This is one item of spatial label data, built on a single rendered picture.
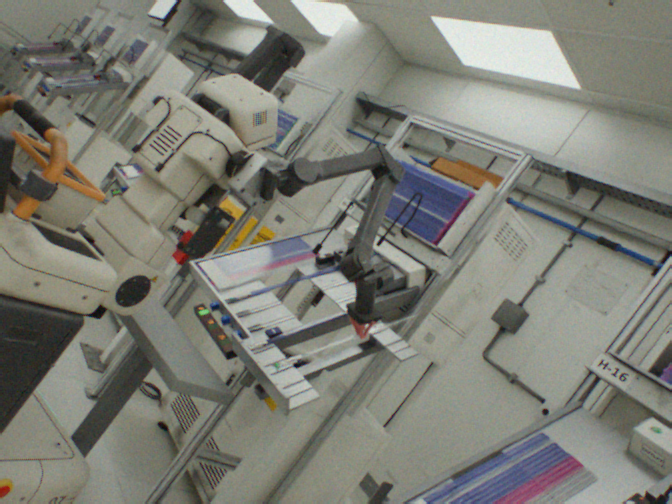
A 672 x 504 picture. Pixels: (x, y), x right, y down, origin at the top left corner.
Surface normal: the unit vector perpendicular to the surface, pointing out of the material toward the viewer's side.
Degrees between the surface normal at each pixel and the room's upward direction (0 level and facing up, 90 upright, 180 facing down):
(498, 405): 91
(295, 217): 90
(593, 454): 44
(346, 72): 90
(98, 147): 90
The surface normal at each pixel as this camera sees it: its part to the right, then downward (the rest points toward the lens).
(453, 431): -0.60, -0.46
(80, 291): 0.70, 0.52
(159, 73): 0.52, 0.39
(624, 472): 0.00, -0.89
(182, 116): -0.31, -0.40
